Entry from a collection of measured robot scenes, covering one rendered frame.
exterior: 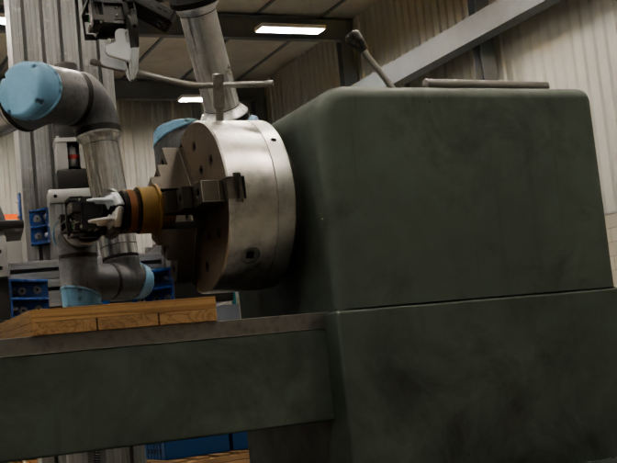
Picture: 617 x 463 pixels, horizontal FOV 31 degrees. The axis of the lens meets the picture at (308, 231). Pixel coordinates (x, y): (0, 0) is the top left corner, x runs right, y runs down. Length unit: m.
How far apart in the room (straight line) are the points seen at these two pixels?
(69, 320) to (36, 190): 1.12
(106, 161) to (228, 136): 0.45
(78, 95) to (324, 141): 0.61
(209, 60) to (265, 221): 0.78
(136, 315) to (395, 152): 0.54
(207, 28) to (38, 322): 1.05
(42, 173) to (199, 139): 0.89
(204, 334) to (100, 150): 0.64
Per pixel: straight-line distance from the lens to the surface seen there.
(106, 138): 2.38
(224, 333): 1.87
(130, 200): 1.98
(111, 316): 1.80
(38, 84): 2.28
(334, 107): 1.95
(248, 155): 1.95
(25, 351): 1.78
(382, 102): 2.00
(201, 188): 1.92
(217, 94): 2.06
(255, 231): 1.93
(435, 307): 1.98
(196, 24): 2.61
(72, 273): 2.22
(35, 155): 2.88
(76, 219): 2.05
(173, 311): 1.83
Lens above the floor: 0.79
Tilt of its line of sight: 6 degrees up
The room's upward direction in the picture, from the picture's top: 6 degrees counter-clockwise
